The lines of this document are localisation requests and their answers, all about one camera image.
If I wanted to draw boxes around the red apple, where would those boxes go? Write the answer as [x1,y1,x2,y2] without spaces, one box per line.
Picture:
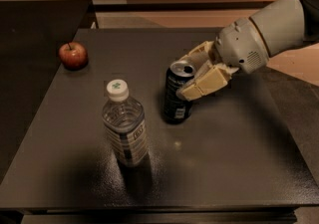
[58,42,89,71]

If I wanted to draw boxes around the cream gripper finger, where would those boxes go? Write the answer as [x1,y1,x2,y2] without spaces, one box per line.
[180,41,220,68]
[176,63,238,102]

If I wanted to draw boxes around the clear plastic water bottle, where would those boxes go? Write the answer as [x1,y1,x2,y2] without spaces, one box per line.
[102,79,148,167]

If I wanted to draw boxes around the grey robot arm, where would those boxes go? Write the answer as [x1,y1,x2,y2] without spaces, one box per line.
[176,0,319,101]

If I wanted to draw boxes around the dark blue pepsi can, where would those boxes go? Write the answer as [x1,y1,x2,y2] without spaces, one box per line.
[162,59,197,125]

